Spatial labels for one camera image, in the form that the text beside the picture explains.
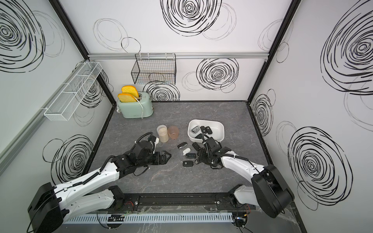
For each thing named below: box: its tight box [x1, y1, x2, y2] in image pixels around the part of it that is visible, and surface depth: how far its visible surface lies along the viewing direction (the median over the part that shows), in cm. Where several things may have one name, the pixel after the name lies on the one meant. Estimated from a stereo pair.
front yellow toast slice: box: [117, 93, 137, 103], surface depth 99 cm
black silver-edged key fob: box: [176, 141, 188, 149], surface depth 96 cm
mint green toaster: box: [117, 92, 154, 119], surface depth 102 cm
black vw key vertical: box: [204, 126, 213, 135], surface depth 104 cm
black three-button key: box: [185, 152, 197, 159], surface depth 91 cm
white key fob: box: [182, 147, 191, 156], surface depth 93 cm
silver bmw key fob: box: [190, 125, 201, 134], surface depth 104 cm
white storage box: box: [187, 119, 225, 143], surface depth 103 cm
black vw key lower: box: [182, 160, 194, 167], surface depth 88 cm
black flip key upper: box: [191, 141, 202, 152], surface depth 95 cm
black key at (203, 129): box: [200, 125, 207, 134], surface depth 104 cm
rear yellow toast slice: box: [121, 85, 140, 98], surface depth 101 cm
